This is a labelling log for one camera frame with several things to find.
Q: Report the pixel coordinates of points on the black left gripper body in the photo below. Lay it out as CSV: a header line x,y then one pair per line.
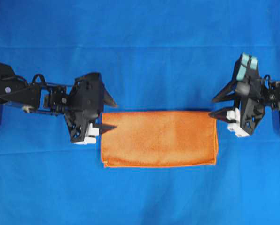
x,y
85,104

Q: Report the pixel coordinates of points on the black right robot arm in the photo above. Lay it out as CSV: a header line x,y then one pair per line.
x,y
270,93

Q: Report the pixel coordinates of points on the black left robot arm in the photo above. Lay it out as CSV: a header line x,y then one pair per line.
x,y
39,96

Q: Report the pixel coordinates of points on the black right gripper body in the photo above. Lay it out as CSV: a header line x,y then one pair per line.
x,y
247,111

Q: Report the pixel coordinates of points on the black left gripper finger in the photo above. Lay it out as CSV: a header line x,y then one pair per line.
x,y
103,128
107,99

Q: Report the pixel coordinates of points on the orange towel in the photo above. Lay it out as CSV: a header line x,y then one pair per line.
x,y
159,139

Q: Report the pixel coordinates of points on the blue table cloth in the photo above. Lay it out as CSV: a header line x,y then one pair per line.
x,y
153,55

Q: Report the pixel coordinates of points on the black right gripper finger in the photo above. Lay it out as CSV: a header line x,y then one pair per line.
x,y
221,114
227,93

